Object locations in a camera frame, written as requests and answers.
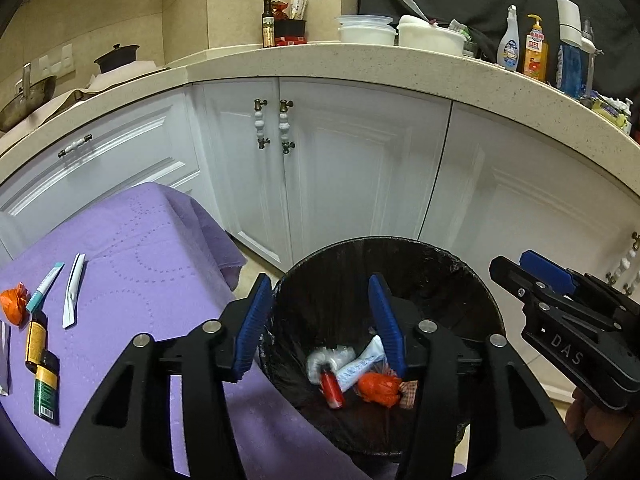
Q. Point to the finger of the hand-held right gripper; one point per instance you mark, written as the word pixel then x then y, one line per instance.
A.
pixel 515 277
pixel 545 270

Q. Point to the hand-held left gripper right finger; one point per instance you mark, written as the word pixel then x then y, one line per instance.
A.
pixel 387 330

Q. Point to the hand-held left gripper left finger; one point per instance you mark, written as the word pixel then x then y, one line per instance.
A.
pixel 252 330

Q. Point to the white tube blue print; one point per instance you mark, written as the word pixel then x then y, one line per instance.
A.
pixel 357 364

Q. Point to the trash bin with black liner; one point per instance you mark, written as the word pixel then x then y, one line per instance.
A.
pixel 440 310

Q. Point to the large orange plastic bag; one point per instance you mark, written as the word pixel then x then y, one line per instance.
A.
pixel 380 388

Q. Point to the red gingham ribbon bow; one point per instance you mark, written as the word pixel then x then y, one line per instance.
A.
pixel 408 394

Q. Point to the clear plastic bag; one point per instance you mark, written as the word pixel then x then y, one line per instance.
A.
pixel 325 360

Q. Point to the small red bottle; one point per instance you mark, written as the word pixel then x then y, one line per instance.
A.
pixel 331 388

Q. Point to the person's right hand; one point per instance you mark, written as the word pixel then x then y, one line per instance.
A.
pixel 595 425

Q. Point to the white cabinet door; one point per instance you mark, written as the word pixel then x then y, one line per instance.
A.
pixel 360 175
pixel 525 210
pixel 235 170

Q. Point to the purple tablecloth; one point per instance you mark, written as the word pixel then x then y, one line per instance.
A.
pixel 140 270

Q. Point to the yellow green sponge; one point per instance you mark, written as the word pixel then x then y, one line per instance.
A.
pixel 607 111

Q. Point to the white narrow strip packet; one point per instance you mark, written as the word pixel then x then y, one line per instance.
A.
pixel 74 290

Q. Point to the blue bottle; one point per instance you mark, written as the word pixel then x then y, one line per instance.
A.
pixel 570 71

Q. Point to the teal cap tube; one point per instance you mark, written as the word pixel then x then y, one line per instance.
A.
pixel 45 286

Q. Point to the orange dish soap bottle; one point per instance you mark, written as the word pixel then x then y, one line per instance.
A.
pixel 535 56

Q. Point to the wide white cabinet drawer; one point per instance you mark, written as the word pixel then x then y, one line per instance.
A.
pixel 110 170

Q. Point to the green label dark bottle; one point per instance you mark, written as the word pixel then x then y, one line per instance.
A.
pixel 46 389

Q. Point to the yellow label dark bottle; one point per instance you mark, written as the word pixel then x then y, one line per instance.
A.
pixel 36 341

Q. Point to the white spray bottle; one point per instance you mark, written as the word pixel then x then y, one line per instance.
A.
pixel 510 42

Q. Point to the small orange plastic bag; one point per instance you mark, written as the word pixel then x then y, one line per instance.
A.
pixel 14 305

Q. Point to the white faucet filter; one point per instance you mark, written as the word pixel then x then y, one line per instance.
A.
pixel 570 22

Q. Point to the green packet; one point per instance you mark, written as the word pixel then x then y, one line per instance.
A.
pixel 464 31

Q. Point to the white lidded container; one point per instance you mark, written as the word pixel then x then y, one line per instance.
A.
pixel 430 38

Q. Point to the speckled stone countertop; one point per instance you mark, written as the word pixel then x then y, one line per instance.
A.
pixel 350 60

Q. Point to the beige stove cover cloth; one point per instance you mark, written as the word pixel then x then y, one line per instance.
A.
pixel 100 88

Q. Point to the stack of clear containers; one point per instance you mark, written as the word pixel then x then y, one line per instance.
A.
pixel 365 31

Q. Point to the grey serving spoon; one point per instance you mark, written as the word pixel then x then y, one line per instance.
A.
pixel 410 5

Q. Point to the black lidded pot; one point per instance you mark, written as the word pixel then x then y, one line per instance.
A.
pixel 116 58

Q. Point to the red black box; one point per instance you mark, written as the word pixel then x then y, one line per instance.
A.
pixel 291 28

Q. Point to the dark olive oil bottle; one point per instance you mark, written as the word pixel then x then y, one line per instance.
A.
pixel 268 25

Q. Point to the red ornament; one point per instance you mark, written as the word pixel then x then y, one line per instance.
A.
pixel 283 11

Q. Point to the steel wok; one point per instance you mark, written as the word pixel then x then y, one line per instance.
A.
pixel 25 102

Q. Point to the white packet in holder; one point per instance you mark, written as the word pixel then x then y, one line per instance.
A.
pixel 299 7

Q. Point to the wall switch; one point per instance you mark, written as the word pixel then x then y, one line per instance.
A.
pixel 66 56
pixel 47 63

